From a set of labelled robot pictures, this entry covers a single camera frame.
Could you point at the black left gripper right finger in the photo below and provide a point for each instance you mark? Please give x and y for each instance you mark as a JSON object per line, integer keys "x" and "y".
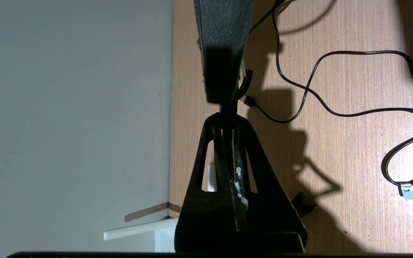
{"x": 267, "y": 215}

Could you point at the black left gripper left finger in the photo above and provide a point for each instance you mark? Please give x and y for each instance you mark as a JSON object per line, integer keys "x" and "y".
{"x": 199, "y": 215}

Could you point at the white router with antennas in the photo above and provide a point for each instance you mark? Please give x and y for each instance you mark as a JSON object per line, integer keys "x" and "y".
{"x": 138, "y": 227}

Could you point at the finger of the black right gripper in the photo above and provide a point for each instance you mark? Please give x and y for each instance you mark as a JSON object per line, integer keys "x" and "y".
{"x": 222, "y": 43}

